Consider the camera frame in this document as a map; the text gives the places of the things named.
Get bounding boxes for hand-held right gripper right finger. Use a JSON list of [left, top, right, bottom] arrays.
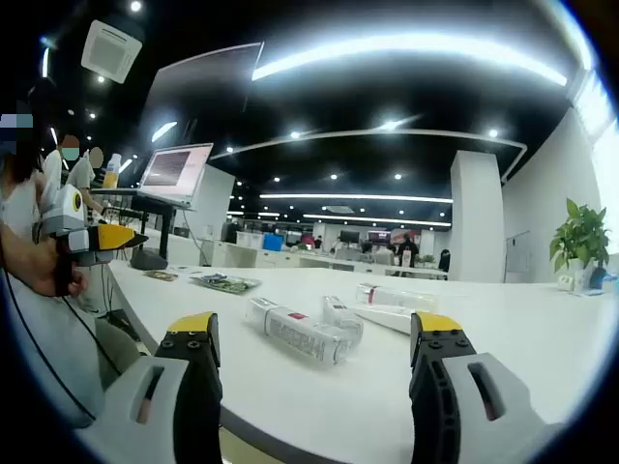
[[408, 310, 567, 464]]

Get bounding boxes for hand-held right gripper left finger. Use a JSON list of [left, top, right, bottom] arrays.
[[76, 311, 224, 464]]

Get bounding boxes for white skincare bottle red ring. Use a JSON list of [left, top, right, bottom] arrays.
[[355, 282, 439, 313]]

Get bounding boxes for green black snack packet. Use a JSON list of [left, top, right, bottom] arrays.
[[189, 273, 262, 295]]

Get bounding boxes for white pump skincare bottle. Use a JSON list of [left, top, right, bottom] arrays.
[[322, 294, 365, 350], [245, 297, 352, 371]]

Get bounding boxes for orange drink bottle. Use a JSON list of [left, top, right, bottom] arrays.
[[102, 153, 123, 189]]

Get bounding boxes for person's left hand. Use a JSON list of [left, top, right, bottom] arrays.
[[16, 239, 89, 299]]

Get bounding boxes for black pouch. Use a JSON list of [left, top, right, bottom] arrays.
[[129, 246, 168, 271]]

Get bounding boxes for black standing desk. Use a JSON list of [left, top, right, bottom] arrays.
[[90, 187, 197, 262]]

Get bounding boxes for person's grey trousers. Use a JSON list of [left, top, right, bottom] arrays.
[[0, 277, 141, 429]]

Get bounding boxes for ceiling air vent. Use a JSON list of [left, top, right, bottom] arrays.
[[80, 18, 144, 84]]

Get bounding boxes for white socket box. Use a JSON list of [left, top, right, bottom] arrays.
[[555, 270, 589, 291]]

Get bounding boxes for blue object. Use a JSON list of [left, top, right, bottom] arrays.
[[587, 267, 619, 297]]

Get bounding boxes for potted green plant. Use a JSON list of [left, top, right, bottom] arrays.
[[549, 196, 613, 291]]

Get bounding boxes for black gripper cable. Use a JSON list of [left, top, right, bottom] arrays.
[[0, 268, 122, 421]]

